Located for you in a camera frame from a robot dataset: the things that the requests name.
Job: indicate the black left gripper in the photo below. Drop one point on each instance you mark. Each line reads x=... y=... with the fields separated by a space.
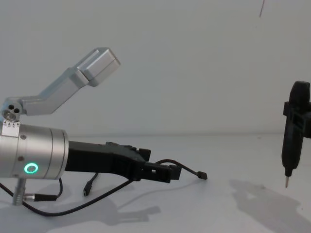
x=97 y=157

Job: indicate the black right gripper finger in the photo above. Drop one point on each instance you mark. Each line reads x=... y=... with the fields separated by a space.
x=301 y=110

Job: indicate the white table cloth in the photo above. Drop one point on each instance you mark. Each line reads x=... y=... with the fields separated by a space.
x=194 y=206

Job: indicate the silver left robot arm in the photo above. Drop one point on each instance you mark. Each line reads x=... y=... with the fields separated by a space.
x=41 y=150

